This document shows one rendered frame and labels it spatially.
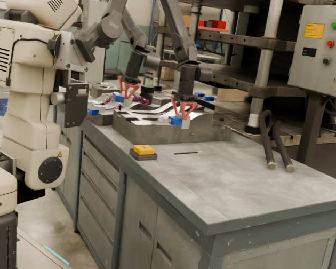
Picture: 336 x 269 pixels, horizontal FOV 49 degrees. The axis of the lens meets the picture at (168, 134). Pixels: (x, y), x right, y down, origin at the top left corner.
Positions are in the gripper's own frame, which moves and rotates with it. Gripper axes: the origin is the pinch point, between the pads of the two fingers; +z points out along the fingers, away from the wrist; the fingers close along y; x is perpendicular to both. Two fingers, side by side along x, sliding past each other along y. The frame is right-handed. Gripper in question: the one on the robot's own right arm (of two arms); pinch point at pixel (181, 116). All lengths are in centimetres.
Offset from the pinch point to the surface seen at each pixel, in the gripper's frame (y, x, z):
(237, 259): -49, 4, 32
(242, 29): 140, -139, -44
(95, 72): 446, -115, 43
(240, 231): -50, 6, 22
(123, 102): 26.8, 13.6, 1.1
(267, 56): 23, -61, -27
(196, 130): 10.5, -15.9, 9.0
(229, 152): -4.5, -23.9, 14.5
